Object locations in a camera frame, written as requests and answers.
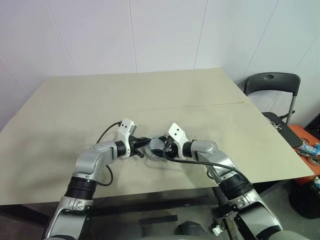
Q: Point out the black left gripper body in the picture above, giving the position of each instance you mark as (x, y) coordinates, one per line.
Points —
(136, 145)

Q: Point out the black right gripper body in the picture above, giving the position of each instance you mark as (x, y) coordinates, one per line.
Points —
(172, 152)

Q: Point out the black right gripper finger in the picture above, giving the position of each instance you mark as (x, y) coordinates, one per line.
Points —
(165, 139)
(158, 153)

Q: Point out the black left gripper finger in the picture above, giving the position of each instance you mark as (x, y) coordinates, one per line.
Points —
(138, 153)
(146, 141)

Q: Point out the small grey metal gear part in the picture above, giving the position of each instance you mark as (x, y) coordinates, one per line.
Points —
(155, 159)

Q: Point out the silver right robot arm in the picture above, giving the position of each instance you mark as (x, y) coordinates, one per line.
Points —
(212, 150)

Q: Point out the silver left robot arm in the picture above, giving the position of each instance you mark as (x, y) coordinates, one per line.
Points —
(87, 162)

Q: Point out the dark rounded shape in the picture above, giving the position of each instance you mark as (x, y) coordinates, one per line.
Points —
(191, 228)

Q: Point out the silver metal clamp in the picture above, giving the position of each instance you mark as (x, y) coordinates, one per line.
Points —
(217, 229)

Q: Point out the grey robot torso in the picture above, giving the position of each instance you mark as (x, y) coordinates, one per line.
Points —
(200, 237)

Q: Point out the silver spoked wheel part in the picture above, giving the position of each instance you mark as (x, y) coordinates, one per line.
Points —
(277, 125)

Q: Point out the black mat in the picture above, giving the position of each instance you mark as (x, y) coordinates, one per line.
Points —
(288, 137)

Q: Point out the orange box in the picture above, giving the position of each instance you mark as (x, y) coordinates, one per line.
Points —
(303, 131)

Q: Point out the small blue package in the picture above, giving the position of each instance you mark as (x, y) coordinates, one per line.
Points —
(310, 150)

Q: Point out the black bag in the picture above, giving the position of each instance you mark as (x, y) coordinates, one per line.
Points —
(305, 200)

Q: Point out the white green bottle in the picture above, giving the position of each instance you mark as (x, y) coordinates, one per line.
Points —
(317, 183)

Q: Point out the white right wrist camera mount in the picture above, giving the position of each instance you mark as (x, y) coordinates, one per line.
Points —
(177, 132)

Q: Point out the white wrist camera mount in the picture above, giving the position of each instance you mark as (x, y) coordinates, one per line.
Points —
(177, 132)
(125, 127)

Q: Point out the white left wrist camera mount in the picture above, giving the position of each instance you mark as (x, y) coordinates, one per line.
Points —
(125, 127)

